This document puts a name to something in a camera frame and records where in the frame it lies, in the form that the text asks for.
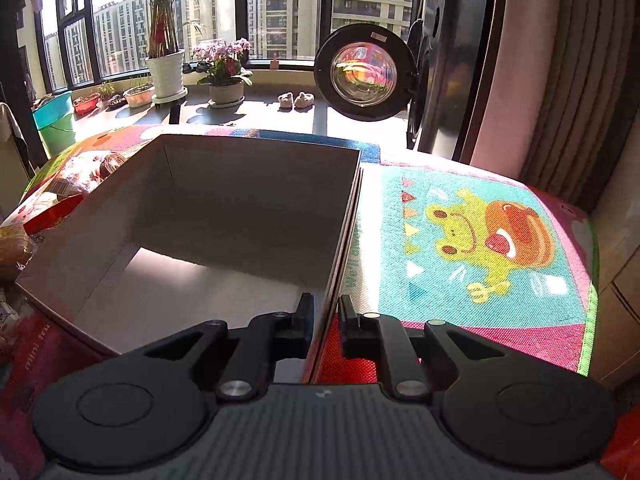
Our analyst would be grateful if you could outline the cardboard box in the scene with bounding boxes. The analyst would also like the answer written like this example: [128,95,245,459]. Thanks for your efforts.
[17,134,361,356]

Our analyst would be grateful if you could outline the colourful cartoon blanket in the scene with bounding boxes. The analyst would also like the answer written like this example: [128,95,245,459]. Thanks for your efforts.
[0,123,640,480]

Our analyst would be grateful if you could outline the green teal bucket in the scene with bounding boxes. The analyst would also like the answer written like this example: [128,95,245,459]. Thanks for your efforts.
[32,91,76,157]

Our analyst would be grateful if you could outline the red small planter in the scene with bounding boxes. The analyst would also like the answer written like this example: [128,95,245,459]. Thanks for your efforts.
[73,92,101,116]

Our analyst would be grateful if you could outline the small white planter bowl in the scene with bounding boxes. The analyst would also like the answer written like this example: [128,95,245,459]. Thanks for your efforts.
[124,82,155,108]

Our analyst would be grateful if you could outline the striped curtain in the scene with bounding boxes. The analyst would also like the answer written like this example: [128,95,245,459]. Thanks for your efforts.
[469,0,639,211]

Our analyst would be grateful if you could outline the pink flower pot plant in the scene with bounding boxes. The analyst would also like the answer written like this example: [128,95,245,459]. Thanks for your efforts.
[193,38,253,108]

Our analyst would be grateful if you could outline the pair of small slippers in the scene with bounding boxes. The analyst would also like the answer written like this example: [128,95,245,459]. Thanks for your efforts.
[278,92,314,112]

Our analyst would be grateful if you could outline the dark washing machine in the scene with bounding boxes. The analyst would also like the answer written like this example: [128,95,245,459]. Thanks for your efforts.
[407,0,490,162]

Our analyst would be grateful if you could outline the tall plant in white pot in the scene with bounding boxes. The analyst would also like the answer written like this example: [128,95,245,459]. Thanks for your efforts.
[146,0,188,105]

